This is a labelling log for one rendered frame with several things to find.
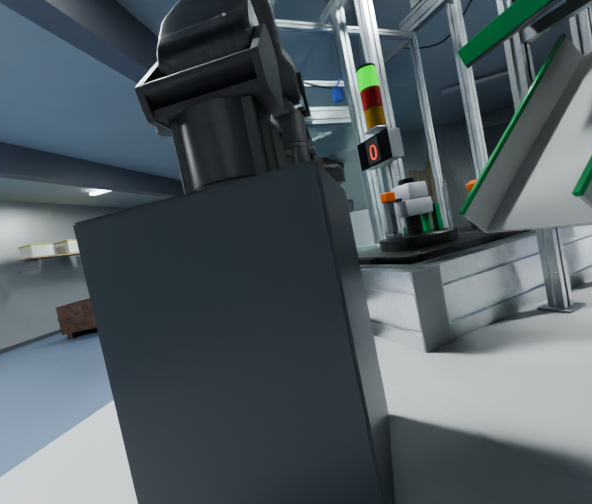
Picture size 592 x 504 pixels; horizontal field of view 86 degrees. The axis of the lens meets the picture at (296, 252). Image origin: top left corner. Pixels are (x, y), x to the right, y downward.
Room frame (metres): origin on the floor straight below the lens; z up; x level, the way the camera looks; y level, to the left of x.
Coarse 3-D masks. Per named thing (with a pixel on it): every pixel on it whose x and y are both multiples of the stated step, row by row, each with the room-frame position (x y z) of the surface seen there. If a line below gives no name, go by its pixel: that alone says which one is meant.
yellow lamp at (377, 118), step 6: (372, 108) 0.80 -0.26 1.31; (378, 108) 0.80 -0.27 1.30; (366, 114) 0.81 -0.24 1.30; (372, 114) 0.80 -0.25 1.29; (378, 114) 0.80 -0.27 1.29; (384, 114) 0.81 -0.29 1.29; (366, 120) 0.82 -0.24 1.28; (372, 120) 0.80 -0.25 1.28; (378, 120) 0.80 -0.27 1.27; (384, 120) 0.80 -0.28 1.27; (366, 126) 0.83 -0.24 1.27; (372, 126) 0.80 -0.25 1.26
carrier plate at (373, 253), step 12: (456, 240) 0.53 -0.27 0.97; (468, 240) 0.50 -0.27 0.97; (480, 240) 0.50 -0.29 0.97; (492, 240) 0.51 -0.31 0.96; (360, 252) 0.68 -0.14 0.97; (372, 252) 0.62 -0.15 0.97; (384, 252) 0.58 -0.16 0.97; (396, 252) 0.53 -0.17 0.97; (408, 252) 0.50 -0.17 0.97; (420, 252) 0.47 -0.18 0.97; (432, 252) 0.46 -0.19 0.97; (444, 252) 0.47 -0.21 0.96
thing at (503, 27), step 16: (512, 0) 0.41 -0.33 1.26; (528, 0) 0.30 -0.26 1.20; (544, 0) 0.29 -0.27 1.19; (560, 0) 0.35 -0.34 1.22; (512, 16) 0.32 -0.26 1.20; (528, 16) 0.31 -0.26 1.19; (480, 32) 0.35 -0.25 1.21; (496, 32) 0.34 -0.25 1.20; (512, 32) 0.33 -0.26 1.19; (464, 48) 0.38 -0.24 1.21; (480, 48) 0.36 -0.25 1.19; (464, 64) 0.39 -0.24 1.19
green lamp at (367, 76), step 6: (366, 66) 0.80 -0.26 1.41; (372, 66) 0.80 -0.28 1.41; (360, 72) 0.81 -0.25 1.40; (366, 72) 0.80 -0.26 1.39; (372, 72) 0.80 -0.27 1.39; (360, 78) 0.81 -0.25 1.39; (366, 78) 0.80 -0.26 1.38; (372, 78) 0.80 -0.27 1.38; (360, 84) 0.81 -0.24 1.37; (366, 84) 0.80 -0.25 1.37; (372, 84) 0.80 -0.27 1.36; (378, 84) 0.81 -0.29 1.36; (360, 90) 0.82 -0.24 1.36
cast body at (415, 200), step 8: (400, 184) 0.60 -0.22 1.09; (408, 184) 0.58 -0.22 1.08; (416, 184) 0.58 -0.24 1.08; (424, 184) 0.59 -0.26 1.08; (400, 192) 0.59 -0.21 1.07; (408, 192) 0.58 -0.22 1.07; (416, 192) 0.58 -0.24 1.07; (424, 192) 0.59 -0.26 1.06; (408, 200) 0.57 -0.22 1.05; (416, 200) 0.58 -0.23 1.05; (424, 200) 0.59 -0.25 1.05; (400, 208) 0.59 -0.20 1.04; (408, 208) 0.57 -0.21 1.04; (416, 208) 0.58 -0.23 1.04; (424, 208) 0.59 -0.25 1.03; (432, 208) 0.59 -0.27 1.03; (400, 216) 0.59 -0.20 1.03; (408, 216) 0.57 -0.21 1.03
